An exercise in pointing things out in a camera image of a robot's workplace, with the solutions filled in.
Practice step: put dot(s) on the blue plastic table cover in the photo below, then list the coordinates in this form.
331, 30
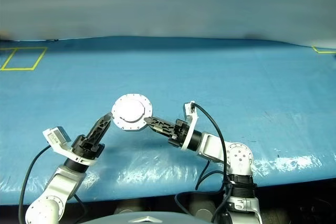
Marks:
210, 77

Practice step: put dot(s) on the grey robot torso dome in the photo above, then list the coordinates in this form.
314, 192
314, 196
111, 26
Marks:
120, 218

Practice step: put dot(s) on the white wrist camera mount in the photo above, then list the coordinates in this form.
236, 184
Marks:
193, 119
56, 137

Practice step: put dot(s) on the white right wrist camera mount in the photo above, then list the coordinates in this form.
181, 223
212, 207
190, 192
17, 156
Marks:
193, 119

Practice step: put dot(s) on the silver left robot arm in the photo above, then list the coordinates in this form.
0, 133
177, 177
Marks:
60, 184

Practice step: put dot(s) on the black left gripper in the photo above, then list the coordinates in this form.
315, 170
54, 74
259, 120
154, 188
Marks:
86, 151

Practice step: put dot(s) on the dark grey rounded housing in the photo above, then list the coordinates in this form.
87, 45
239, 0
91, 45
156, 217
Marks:
131, 205
202, 204

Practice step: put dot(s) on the silver motor rotor disc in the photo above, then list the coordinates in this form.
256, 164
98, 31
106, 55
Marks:
131, 111

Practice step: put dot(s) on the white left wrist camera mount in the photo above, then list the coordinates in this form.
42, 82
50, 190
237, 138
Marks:
56, 137

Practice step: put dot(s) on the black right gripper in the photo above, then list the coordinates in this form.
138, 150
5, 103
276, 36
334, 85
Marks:
181, 133

